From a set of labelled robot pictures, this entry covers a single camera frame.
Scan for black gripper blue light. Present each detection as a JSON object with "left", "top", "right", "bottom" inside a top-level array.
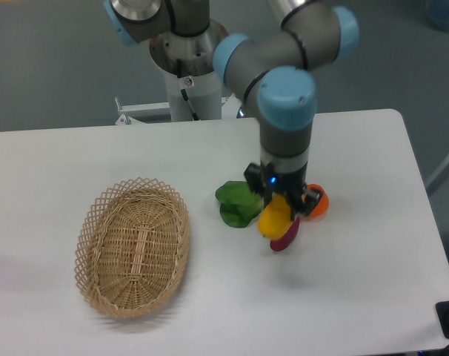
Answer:
[{"left": 244, "top": 160, "right": 321, "bottom": 220}]

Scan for yellow mango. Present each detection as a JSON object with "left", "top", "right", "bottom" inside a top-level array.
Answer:
[{"left": 258, "top": 194, "right": 293, "bottom": 240}]

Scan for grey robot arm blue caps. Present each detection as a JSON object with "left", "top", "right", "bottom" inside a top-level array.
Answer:
[{"left": 103, "top": 1, "right": 359, "bottom": 220}]

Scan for orange tangerine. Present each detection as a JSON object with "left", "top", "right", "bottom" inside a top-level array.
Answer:
[{"left": 307, "top": 184, "right": 330, "bottom": 218}]

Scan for green bok choy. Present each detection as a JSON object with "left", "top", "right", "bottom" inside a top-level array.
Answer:
[{"left": 215, "top": 181, "right": 263, "bottom": 228}]

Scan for purple sweet potato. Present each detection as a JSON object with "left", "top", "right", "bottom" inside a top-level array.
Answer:
[{"left": 270, "top": 219, "right": 300, "bottom": 252}]

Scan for woven wicker basket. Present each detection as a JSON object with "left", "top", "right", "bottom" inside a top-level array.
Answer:
[{"left": 74, "top": 177, "right": 190, "bottom": 318}]

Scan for blue object top right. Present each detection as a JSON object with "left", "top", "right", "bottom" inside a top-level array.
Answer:
[{"left": 425, "top": 0, "right": 449, "bottom": 33}]

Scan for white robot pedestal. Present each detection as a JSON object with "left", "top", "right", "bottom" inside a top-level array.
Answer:
[{"left": 162, "top": 70, "right": 222, "bottom": 120}]

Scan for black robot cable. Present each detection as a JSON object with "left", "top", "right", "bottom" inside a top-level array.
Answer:
[{"left": 175, "top": 58, "right": 200, "bottom": 122}]

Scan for white metal base frame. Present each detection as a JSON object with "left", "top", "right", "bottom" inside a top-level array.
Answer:
[{"left": 114, "top": 89, "right": 247, "bottom": 125}]

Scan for white frame at right edge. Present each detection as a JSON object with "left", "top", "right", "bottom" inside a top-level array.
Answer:
[{"left": 425, "top": 153, "right": 449, "bottom": 197}]

